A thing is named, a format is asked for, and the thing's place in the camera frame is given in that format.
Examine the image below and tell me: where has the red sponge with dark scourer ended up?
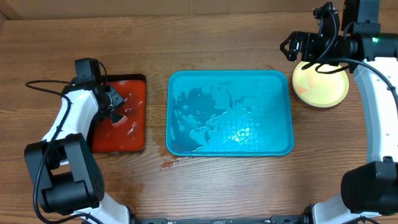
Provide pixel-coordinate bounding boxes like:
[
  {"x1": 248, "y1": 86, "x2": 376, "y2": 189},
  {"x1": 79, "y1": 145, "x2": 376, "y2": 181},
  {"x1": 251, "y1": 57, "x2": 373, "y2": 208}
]
[{"x1": 111, "y1": 113, "x2": 127, "y2": 127}]

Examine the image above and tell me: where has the green plate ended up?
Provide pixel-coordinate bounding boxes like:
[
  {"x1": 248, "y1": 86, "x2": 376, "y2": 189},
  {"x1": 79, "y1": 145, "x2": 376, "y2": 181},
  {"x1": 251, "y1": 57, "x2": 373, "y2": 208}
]
[{"x1": 292, "y1": 62, "x2": 349, "y2": 108}]

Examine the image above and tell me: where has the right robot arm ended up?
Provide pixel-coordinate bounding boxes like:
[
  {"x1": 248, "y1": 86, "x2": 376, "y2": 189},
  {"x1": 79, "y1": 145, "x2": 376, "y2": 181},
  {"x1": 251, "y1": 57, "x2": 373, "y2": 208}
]
[{"x1": 271, "y1": 0, "x2": 397, "y2": 223}]

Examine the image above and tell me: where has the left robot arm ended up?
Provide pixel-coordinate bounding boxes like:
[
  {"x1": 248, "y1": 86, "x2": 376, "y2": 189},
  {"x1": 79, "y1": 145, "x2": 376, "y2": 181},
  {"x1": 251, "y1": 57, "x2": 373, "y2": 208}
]
[{"x1": 24, "y1": 82, "x2": 135, "y2": 223}]

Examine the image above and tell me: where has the black tray with red liquid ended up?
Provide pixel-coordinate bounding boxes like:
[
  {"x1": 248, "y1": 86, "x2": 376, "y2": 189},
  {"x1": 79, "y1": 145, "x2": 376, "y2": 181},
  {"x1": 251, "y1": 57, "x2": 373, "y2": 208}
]
[{"x1": 87, "y1": 73, "x2": 147, "y2": 153}]

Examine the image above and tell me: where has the blue plastic tray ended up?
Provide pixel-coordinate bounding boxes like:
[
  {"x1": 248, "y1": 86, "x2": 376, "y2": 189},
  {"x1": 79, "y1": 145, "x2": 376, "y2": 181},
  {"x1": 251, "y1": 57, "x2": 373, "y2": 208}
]
[{"x1": 165, "y1": 70, "x2": 294, "y2": 157}]

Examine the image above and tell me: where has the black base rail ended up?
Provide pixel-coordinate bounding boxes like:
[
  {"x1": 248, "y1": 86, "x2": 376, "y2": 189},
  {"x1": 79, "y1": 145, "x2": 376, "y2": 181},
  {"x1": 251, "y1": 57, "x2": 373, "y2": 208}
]
[{"x1": 131, "y1": 215, "x2": 311, "y2": 224}]

